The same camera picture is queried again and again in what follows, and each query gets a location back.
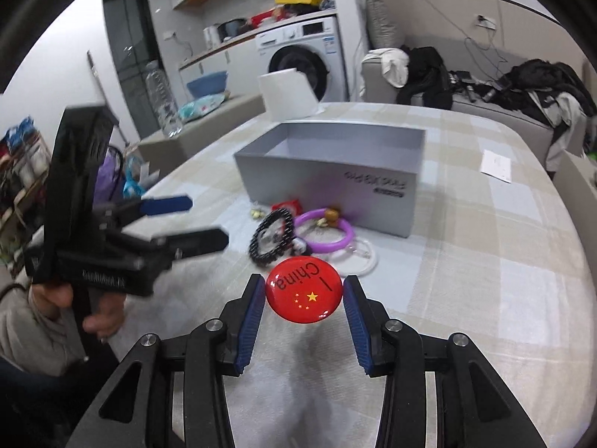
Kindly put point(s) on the wet wipes packet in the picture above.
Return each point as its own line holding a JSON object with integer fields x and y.
{"x": 200, "y": 106}

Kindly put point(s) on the grey bench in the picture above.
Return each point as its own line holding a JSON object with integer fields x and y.
{"x": 210, "y": 126}

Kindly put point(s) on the dark glass door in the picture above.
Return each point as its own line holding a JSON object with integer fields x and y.
{"x": 130, "y": 46}

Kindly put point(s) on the white kettle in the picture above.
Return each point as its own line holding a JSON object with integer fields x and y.
{"x": 211, "y": 37}

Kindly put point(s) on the white paper towel roll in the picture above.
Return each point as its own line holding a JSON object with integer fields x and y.
{"x": 289, "y": 95}

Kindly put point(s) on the white washing machine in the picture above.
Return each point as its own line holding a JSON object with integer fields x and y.
{"x": 322, "y": 42}

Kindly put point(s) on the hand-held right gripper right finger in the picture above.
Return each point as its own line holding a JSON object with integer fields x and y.
{"x": 357, "y": 331}

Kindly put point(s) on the black jacket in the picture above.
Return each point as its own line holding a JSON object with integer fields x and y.
{"x": 541, "y": 79}

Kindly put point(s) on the cluttered storage shelf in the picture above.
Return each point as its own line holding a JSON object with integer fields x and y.
{"x": 23, "y": 163}

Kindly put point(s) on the grey cardboard box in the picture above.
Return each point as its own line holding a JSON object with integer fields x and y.
{"x": 326, "y": 182}

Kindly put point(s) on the blue plastic basin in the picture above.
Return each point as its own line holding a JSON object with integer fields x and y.
{"x": 207, "y": 85}

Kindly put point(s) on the white garment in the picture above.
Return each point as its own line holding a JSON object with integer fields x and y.
{"x": 394, "y": 67}

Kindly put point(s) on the person's left forearm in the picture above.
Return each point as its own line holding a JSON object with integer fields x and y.
{"x": 28, "y": 336}

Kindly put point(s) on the white wall socket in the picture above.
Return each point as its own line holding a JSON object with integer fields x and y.
{"x": 486, "y": 21}

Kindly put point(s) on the grey white jacket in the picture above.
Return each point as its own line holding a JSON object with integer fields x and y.
{"x": 566, "y": 121}

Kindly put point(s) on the black garment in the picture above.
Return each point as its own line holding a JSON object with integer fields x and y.
{"x": 427, "y": 79}

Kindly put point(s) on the person's left hand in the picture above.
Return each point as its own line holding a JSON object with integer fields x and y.
{"x": 51, "y": 296}

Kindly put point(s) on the white counter cabinet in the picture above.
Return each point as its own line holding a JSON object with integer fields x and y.
{"x": 233, "y": 56}

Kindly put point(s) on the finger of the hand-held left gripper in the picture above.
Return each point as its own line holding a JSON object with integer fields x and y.
{"x": 200, "y": 242}
{"x": 168, "y": 204}

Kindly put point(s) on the grey pillow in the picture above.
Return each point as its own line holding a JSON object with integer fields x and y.
{"x": 382, "y": 23}

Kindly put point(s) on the clear plastic water bottle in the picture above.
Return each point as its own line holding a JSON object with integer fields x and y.
{"x": 163, "y": 98}

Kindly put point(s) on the small yellow flower charm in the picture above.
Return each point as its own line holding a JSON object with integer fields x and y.
{"x": 254, "y": 213}

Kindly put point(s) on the dark cooking pot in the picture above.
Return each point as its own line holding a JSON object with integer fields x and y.
{"x": 232, "y": 29}

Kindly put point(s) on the purple plastic bag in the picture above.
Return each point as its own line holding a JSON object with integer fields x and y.
{"x": 106, "y": 168}

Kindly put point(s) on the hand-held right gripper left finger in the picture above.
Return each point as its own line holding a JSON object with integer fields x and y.
{"x": 249, "y": 326}

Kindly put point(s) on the red clear plastic charm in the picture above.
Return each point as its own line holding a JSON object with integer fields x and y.
{"x": 285, "y": 206}

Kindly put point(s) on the grey sofa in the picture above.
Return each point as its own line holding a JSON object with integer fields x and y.
{"x": 489, "y": 121}

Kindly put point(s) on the red round badge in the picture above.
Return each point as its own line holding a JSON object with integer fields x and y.
{"x": 303, "y": 298}

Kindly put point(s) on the white paper sheet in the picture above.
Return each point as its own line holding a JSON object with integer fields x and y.
{"x": 496, "y": 165}

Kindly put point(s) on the blue plastic bag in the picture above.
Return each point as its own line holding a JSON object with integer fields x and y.
{"x": 133, "y": 188}

